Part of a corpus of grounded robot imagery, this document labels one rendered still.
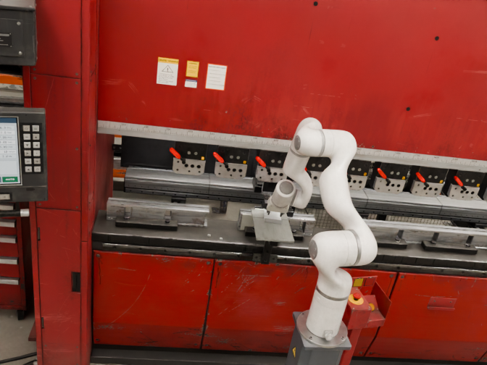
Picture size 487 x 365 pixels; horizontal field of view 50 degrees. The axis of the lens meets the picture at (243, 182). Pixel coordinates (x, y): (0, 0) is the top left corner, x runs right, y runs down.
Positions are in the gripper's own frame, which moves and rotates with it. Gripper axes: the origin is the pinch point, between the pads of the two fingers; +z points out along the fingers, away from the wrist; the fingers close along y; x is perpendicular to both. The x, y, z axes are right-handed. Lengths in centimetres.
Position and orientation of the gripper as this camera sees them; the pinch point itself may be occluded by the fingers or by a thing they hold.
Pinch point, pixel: (275, 211)
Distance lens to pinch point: 250.2
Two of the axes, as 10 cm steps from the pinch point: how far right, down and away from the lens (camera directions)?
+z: -0.9, 3.8, 9.2
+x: -1.2, 9.1, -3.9
